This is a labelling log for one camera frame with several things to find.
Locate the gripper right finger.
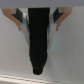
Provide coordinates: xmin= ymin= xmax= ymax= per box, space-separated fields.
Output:
xmin=48 ymin=7 xmax=74 ymax=50

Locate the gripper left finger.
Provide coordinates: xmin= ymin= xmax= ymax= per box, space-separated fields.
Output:
xmin=1 ymin=7 xmax=31 ymax=46

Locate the black door handle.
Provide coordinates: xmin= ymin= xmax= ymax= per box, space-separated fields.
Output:
xmin=27 ymin=7 xmax=53 ymax=76

